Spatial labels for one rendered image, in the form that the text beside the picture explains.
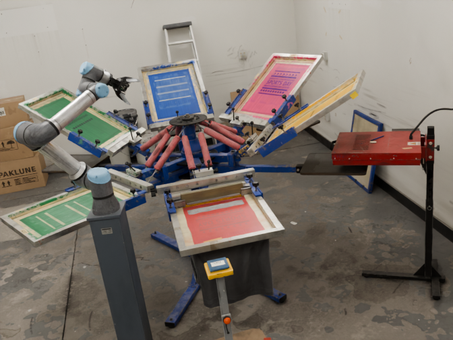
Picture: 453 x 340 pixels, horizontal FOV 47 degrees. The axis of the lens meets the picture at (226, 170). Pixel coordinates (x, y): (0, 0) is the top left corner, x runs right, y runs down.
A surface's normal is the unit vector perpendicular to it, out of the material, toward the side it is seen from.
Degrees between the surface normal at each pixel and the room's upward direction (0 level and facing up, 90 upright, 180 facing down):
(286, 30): 90
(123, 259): 90
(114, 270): 90
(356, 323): 0
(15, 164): 89
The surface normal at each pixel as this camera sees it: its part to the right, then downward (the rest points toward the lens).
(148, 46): 0.20, 0.33
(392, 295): -0.12, -0.93
